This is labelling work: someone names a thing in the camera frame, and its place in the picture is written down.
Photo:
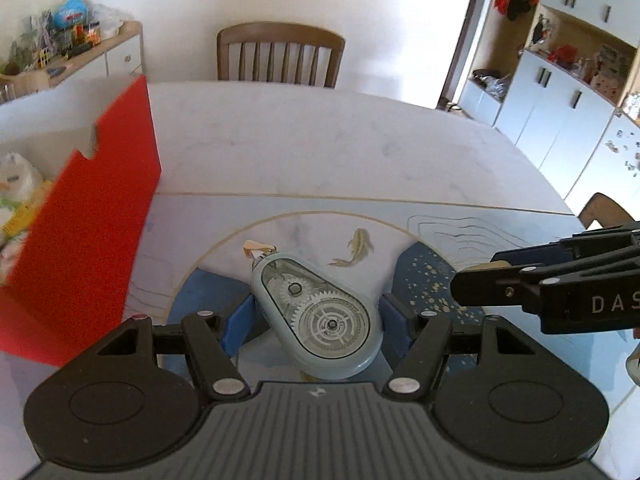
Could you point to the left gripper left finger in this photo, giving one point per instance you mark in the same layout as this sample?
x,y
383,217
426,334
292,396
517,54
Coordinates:
x,y
211,339

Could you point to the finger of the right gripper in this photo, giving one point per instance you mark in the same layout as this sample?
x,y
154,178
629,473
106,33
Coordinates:
x,y
500,283
540,255

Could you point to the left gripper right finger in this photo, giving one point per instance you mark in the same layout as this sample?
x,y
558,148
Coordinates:
x,y
414,344

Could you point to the pale blue gear tape dispenser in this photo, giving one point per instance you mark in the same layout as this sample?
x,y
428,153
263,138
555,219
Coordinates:
x,y
327,328

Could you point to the yellow small box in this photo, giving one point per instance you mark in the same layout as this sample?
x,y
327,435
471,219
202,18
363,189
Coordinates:
x,y
26,213

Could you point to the white plastic bag pouch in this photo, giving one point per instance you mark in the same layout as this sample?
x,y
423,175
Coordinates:
x,y
19,179

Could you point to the wooden chair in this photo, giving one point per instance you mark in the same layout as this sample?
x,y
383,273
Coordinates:
x,y
605,211
281,52

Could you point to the red cardboard box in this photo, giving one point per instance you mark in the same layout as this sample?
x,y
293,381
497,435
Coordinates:
x,y
95,139

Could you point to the white wooden sideboard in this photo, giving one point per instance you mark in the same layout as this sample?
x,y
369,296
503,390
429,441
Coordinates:
x,y
121,55

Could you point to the blue globe toy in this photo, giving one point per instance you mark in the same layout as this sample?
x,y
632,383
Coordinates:
x,y
70,14

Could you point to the white wall cabinets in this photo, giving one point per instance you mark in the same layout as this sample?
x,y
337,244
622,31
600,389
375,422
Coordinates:
x,y
560,79

